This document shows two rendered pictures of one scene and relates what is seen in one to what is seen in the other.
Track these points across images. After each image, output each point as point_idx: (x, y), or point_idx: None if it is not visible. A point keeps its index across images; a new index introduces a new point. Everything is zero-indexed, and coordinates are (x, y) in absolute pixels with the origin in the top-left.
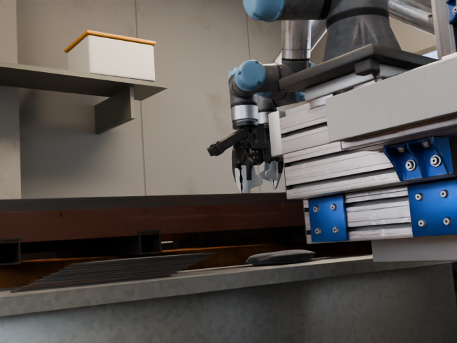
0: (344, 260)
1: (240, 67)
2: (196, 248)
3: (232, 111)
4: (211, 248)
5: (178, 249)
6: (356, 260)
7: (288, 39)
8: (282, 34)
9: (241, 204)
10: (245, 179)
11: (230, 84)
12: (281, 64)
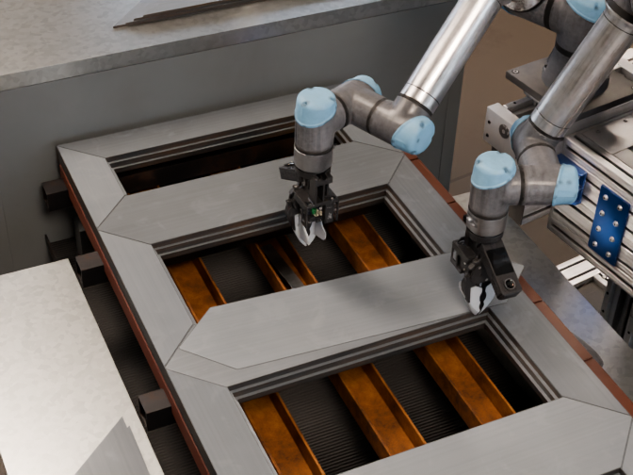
0: (604, 321)
1: (577, 188)
2: (402, 407)
3: (497, 224)
4: (462, 395)
5: (297, 426)
6: (598, 313)
7: (576, 118)
8: (571, 111)
9: (576, 337)
10: (493, 295)
11: (502, 192)
12: (552, 146)
